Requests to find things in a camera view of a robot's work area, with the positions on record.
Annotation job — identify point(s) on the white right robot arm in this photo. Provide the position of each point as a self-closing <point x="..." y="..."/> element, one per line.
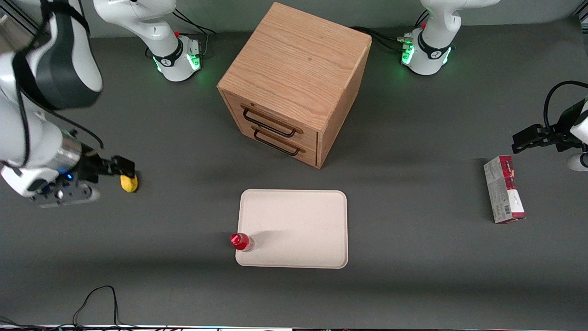
<point x="138" y="18"/>

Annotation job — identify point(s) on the wooden drawer front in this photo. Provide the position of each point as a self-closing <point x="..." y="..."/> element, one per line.
<point x="308" y="138"/>
<point x="310" y="156"/>

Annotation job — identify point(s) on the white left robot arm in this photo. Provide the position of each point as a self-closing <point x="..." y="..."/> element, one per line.
<point x="427" y="64"/>

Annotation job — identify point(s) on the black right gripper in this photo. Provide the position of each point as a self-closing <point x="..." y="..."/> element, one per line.
<point x="93" y="166"/>

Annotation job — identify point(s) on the beige rectangular tray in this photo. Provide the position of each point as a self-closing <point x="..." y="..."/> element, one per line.
<point x="298" y="230"/>

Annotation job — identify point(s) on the red coke bottle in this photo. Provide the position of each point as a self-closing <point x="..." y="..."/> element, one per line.
<point x="240" y="241"/>

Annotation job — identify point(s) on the red plaid cardboard box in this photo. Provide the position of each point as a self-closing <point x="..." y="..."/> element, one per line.
<point x="503" y="193"/>

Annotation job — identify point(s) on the yellow lemon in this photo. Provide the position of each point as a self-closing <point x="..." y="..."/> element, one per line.
<point x="129" y="185"/>

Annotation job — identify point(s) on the wooden drawer cabinet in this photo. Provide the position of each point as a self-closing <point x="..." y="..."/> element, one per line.
<point x="298" y="59"/>

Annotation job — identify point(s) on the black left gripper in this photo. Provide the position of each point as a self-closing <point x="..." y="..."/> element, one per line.
<point x="557" y="136"/>

